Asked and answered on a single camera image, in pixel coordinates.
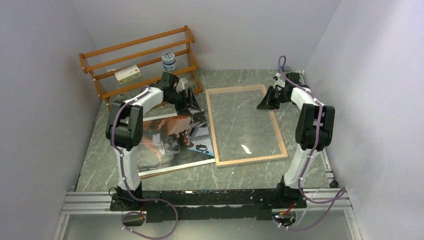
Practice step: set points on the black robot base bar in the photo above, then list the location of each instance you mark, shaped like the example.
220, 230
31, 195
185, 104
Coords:
168, 205

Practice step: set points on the light wooden picture frame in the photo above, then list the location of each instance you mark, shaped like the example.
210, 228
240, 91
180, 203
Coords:
225, 162

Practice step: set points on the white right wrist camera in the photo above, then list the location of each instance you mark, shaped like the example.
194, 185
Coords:
279, 83

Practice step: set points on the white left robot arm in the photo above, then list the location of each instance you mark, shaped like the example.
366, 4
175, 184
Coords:
125, 126

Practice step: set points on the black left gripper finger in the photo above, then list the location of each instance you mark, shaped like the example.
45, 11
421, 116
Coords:
191, 100
183, 112

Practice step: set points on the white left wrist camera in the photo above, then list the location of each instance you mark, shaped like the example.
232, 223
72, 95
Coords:
180, 87

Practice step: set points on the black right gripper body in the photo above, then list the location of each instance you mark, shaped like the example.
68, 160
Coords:
279, 99

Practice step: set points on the aluminium rail frame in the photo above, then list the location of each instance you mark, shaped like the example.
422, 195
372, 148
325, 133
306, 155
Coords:
96, 203

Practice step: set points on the large printed photo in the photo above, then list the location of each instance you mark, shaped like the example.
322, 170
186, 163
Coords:
171, 141

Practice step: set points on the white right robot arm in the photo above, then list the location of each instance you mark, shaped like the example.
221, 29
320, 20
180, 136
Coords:
314, 129

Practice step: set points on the white green box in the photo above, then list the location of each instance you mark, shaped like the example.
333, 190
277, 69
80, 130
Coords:
127, 74

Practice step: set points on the wooden frame backing board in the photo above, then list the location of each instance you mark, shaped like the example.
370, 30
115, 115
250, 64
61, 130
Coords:
153, 173

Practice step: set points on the clear acrylic sheet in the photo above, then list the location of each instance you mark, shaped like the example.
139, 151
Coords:
245, 122

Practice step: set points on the orange wooden shelf rack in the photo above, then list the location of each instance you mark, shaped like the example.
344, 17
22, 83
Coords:
146, 53

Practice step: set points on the white blue jar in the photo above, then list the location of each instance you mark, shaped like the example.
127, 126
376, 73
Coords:
169, 61

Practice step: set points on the clear tape roll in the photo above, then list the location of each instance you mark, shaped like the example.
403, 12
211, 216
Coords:
119, 98

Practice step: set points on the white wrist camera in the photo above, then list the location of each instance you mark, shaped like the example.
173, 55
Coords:
279, 83
180, 87

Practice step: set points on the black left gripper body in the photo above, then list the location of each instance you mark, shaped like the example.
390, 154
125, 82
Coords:
179, 99

